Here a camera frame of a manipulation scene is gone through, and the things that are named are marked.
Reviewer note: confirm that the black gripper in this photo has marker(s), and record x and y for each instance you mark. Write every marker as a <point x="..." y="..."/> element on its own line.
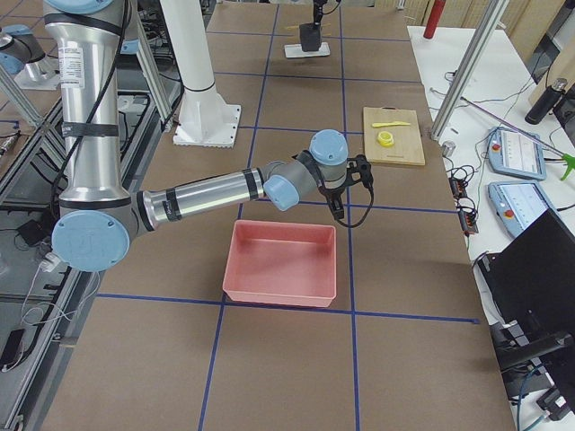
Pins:
<point x="310" y="35"/>
<point x="333" y="195"/>

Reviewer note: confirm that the dark grey cloth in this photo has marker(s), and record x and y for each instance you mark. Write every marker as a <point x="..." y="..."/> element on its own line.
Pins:
<point x="310" y="36"/>

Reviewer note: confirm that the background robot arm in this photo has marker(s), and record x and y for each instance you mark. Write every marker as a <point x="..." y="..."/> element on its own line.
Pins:
<point x="24" y="59"/>

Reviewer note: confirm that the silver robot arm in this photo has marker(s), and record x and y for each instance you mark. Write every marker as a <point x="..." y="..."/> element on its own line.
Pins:
<point x="98" y="218"/>

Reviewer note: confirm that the black water bottle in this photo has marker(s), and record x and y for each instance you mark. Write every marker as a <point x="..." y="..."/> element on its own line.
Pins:
<point x="545" y="103"/>

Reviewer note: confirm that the white rack tray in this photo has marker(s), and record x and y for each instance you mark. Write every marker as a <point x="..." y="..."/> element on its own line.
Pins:
<point x="296" y="51"/>

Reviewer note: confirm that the pink plastic bin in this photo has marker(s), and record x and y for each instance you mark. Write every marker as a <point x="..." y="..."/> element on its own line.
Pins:
<point x="282" y="263"/>

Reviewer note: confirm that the wooden cutting board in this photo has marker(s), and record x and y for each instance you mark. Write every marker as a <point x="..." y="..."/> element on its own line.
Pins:
<point x="407" y="149"/>

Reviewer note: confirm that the yellow plastic knife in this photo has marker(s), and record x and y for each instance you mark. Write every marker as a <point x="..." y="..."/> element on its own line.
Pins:
<point x="390" y="124"/>

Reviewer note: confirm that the red bottle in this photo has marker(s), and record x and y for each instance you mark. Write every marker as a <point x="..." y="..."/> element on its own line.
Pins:
<point x="434" y="17"/>

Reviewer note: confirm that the lower teach pendant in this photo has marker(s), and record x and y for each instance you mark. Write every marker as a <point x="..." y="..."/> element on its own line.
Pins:
<point x="518" y="203"/>

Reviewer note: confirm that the teach pendant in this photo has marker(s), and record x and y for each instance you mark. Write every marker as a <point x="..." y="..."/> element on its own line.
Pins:
<point x="516" y="155"/>
<point x="518" y="203"/>

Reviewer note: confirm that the upper teach pendant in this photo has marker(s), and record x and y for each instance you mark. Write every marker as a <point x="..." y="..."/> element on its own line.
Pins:
<point x="516" y="155"/>

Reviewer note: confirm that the black monitor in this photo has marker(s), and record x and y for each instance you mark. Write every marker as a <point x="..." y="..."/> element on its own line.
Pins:
<point x="532" y="280"/>

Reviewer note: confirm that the green spray bottle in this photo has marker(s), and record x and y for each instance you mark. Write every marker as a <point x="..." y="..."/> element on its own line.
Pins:
<point x="570" y="165"/>

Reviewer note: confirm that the black phone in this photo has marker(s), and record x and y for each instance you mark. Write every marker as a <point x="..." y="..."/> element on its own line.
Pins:
<point x="12" y="352"/>

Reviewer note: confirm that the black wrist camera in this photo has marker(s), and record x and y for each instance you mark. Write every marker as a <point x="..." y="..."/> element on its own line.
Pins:
<point x="359" y="171"/>

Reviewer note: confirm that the white camera pole base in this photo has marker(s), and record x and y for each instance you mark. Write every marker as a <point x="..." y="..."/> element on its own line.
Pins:
<point x="205" y="119"/>

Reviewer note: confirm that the aluminium frame post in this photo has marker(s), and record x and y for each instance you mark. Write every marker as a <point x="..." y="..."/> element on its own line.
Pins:
<point x="479" y="41"/>

